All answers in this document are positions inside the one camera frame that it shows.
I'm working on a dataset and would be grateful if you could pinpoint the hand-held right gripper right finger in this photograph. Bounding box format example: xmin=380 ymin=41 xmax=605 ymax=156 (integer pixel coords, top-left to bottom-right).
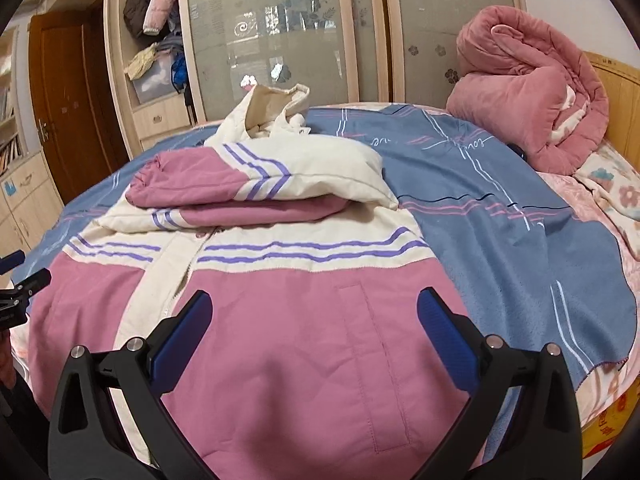
xmin=410 ymin=287 xmax=585 ymax=480

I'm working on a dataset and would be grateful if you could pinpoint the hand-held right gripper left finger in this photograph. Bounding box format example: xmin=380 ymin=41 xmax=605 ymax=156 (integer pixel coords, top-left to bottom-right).
xmin=47 ymin=290 xmax=216 ymax=480

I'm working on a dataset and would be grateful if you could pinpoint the pink and cream hooded jacket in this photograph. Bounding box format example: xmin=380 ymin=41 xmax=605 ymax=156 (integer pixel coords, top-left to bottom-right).
xmin=27 ymin=82 xmax=493 ymax=480

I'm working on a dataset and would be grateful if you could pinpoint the light wooden cabinet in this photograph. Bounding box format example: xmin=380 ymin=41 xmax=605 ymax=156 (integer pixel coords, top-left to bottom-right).
xmin=0 ymin=152 xmax=66 ymax=256

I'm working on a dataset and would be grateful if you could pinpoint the blue striped blanket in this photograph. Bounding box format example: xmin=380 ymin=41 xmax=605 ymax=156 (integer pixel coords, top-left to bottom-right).
xmin=10 ymin=102 xmax=638 ymax=466

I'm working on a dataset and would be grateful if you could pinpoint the bookshelf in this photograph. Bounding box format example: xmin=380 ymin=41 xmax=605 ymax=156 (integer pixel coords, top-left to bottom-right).
xmin=0 ymin=30 xmax=26 ymax=176

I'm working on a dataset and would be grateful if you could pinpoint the brown wooden door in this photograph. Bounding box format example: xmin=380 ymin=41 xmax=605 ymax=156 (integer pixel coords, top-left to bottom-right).
xmin=27 ymin=7 xmax=131 ymax=206

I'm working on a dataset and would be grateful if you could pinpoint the pink floral bed sheet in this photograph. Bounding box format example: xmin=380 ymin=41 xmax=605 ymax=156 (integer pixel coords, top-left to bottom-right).
xmin=537 ymin=170 xmax=640 ymax=411

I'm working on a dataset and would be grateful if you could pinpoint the red and yellow shopping bag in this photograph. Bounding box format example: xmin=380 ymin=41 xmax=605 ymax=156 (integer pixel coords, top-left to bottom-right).
xmin=580 ymin=395 xmax=636 ymax=456

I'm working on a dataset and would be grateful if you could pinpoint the wardrobe drawer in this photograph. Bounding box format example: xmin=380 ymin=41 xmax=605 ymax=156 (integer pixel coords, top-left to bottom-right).
xmin=132 ymin=95 xmax=193 ymax=138

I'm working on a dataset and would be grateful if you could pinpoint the white floral blanket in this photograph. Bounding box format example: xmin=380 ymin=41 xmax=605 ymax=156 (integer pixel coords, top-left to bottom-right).
xmin=572 ymin=140 xmax=640 ymax=261

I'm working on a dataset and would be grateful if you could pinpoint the light wooden wardrobe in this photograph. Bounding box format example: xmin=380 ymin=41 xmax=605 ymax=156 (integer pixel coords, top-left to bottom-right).
xmin=102 ymin=0 xmax=528 ymax=153

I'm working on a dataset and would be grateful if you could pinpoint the clear plastic storage box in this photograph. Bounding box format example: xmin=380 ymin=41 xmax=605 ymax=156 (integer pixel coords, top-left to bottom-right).
xmin=131 ymin=55 xmax=183 ymax=103

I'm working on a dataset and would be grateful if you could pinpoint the cream crumpled cloth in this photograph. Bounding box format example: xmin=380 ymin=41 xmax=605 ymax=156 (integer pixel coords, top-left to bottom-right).
xmin=125 ymin=42 xmax=161 ymax=81

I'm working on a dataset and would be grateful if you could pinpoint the pink rolled quilt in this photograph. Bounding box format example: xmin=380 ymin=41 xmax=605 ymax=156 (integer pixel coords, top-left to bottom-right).
xmin=445 ymin=5 xmax=610 ymax=176

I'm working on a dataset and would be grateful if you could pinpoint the blue bag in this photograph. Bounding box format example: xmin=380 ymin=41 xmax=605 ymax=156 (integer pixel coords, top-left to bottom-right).
xmin=170 ymin=54 xmax=188 ymax=93

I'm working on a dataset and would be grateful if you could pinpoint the dark hanging coat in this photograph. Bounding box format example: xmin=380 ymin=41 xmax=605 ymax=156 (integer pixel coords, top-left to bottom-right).
xmin=122 ymin=0 xmax=156 ymax=38

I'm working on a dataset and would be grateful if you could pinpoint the wooden headboard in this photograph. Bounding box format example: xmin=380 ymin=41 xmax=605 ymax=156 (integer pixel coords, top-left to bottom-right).
xmin=582 ymin=50 xmax=640 ymax=156

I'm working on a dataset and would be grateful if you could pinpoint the frosted glass sliding door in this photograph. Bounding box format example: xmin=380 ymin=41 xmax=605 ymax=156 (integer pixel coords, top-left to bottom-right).
xmin=177 ymin=0 xmax=391 ymax=123
xmin=380 ymin=0 xmax=526 ymax=111

